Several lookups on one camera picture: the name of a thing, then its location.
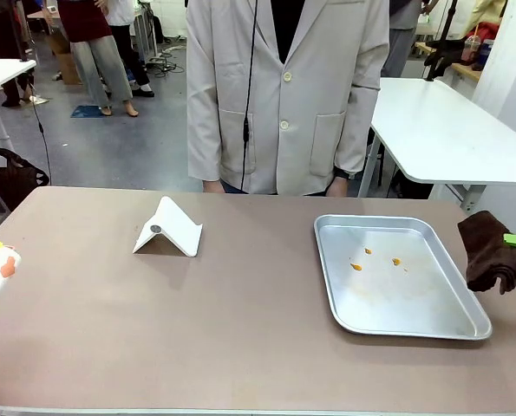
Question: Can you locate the person in grey trousers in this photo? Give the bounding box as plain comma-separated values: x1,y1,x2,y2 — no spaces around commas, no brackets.
381,0,423,79

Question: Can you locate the person's left forearm beige sleeve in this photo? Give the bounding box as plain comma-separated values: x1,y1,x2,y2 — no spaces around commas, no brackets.
333,84,381,179

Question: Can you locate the brown cardboard box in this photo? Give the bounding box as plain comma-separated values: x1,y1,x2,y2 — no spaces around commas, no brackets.
48,29,84,86

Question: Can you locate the black hanging microphone cable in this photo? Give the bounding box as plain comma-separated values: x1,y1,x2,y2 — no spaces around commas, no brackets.
238,0,259,192

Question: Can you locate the small white table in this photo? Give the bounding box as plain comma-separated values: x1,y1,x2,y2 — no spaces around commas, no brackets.
0,58,37,153

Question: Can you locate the white folding stand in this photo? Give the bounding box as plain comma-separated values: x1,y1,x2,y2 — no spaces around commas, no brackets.
131,195,204,258

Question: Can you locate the blue container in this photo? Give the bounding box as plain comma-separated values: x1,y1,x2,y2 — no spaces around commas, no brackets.
478,38,495,66

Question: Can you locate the black fabric bag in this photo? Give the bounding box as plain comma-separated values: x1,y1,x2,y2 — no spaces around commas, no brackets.
0,146,51,214

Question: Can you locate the blue floor mat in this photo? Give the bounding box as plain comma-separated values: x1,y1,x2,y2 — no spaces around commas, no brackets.
69,104,107,120

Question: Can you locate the person's right forearm beige sleeve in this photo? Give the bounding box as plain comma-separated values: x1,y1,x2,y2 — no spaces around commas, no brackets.
186,81,222,182

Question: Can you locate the person in white top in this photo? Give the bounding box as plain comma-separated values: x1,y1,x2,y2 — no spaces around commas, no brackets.
103,0,156,99

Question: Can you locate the large white table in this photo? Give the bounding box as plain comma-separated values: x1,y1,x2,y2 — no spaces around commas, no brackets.
356,76,516,213

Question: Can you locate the plastic cup with red drink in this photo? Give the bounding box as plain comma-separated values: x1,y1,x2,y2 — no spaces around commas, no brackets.
460,34,480,62

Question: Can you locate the black camera stand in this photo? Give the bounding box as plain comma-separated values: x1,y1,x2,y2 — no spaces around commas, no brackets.
424,0,467,82

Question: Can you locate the person in beige blazer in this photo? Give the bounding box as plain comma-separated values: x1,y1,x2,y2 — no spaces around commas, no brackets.
186,0,391,197

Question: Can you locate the thin black cable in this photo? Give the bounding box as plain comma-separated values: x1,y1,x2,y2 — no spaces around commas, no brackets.
25,73,54,185

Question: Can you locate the silver metal tray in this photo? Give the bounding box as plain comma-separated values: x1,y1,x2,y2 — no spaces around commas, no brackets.
312,213,493,341

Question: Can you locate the person's left hand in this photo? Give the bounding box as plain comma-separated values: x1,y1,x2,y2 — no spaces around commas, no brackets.
325,175,349,198

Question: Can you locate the person in dark red top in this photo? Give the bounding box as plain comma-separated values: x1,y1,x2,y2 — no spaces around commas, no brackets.
56,0,140,118

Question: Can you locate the brown cloth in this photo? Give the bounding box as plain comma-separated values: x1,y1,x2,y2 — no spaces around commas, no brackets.
456,210,516,296

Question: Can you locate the floor cables bundle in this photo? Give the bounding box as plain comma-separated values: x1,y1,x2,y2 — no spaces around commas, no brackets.
147,41,187,79

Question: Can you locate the person in yellow jacket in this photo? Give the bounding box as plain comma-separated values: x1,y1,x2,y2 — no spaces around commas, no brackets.
465,0,508,38

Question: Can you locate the person in black clothes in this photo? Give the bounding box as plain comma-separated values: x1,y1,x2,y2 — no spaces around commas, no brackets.
0,0,33,108

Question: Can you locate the wooden bench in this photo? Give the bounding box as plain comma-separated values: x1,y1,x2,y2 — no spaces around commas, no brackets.
415,41,484,86

